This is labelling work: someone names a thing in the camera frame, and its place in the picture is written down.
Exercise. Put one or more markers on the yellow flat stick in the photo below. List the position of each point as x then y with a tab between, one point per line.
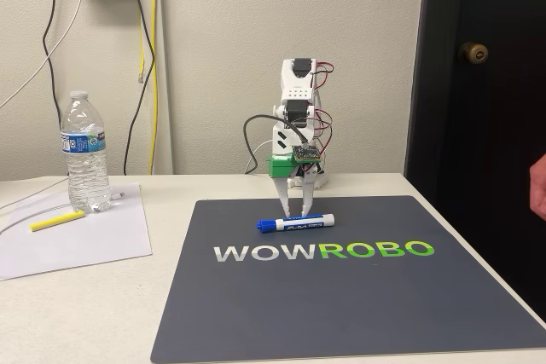
55	221

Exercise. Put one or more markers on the person's hand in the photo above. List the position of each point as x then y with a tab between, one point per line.
539	189

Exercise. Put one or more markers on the white wall trim strip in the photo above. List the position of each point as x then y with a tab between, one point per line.
165	61

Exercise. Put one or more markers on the dark grey WOWROBO mat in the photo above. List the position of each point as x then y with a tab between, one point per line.
341	296

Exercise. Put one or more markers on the brass door knob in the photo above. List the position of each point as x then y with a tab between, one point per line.
473	53

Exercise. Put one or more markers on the clear plastic water bottle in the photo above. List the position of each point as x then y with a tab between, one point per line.
85	159

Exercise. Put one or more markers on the white paper sheet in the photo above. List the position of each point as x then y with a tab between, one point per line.
85	249

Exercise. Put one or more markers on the dark door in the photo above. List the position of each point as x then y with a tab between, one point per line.
490	146

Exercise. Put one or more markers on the blue dry erase marker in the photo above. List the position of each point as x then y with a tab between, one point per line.
298	223

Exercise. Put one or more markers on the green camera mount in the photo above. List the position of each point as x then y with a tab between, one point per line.
279	166

